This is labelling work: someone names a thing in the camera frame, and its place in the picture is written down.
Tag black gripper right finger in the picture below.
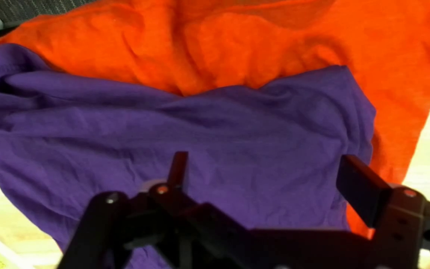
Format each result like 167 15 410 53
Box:
334 154 430 269

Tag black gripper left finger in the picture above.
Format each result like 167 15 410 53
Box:
56 149 250 269

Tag purple printed t-shirt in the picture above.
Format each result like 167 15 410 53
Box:
0 43 377 269

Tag orange t-shirt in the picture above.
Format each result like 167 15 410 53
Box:
0 0 430 239

